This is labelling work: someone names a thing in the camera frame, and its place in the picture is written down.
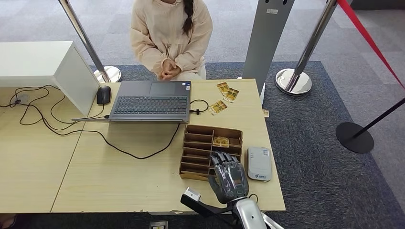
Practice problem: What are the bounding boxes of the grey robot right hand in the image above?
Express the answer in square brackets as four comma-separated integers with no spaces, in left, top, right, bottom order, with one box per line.
[207,150,250,205]

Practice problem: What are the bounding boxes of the person's left hand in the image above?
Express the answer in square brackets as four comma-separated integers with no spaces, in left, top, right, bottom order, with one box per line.
[164,59,182,77]

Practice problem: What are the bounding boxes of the person's right hand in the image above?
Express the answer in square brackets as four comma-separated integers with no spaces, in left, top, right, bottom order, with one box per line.
[159,63,173,81]

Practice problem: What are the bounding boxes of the yellow hotel key card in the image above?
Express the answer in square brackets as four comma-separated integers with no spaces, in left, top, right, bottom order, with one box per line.
[209,100,228,116]
[213,136,230,148]
[223,87,240,104]
[216,82,230,96]

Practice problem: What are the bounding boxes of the black computer mouse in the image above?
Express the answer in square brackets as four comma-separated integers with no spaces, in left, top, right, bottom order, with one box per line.
[96,85,112,106]

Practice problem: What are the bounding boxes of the grey white card reader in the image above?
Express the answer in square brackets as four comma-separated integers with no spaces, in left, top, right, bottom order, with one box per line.
[246,146,273,182]

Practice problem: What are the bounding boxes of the person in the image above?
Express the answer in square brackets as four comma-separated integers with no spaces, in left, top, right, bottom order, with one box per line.
[129,0,213,81]

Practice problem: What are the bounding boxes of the wooden card organizer tray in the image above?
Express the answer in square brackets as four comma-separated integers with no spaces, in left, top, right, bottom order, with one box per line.
[179,124,244,183]

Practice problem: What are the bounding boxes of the dark grey laptop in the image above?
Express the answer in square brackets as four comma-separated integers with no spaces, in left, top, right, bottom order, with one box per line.
[72,79,192,124]

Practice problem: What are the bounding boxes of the grey kiosk pillar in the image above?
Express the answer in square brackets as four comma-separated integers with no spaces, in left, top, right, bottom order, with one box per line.
[242,0,296,105]

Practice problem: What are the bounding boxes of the white box cabinet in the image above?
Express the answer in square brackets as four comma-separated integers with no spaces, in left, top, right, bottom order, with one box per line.
[0,40,99,116]

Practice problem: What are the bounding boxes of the red barrier belt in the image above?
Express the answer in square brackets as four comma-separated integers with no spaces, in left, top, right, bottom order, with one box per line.
[337,0,405,90]

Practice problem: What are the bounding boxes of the dark brown rounded object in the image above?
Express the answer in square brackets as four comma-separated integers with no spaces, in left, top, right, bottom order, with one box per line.
[0,214,18,229]

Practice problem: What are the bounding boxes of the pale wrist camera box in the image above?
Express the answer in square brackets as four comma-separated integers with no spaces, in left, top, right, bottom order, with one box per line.
[184,187,202,203]

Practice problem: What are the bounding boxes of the short looped black cable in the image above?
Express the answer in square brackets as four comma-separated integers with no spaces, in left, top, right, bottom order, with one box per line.
[189,99,210,115]

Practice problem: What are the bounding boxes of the long black cable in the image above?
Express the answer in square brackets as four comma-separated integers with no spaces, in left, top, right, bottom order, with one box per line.
[0,84,181,160]

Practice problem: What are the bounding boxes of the chrome stanchion post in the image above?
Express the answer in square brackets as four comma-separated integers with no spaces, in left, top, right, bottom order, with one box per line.
[58,0,122,83]
[274,0,339,96]

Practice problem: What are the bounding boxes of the black mouse cable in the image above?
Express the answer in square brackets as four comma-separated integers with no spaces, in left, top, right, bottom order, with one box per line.
[49,94,107,125]

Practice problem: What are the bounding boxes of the black stanchion post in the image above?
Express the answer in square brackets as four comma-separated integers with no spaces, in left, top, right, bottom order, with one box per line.
[335,96,405,155]

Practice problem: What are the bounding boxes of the round desk cable grommet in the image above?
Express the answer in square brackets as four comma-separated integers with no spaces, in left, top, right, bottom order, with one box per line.
[12,94,30,105]

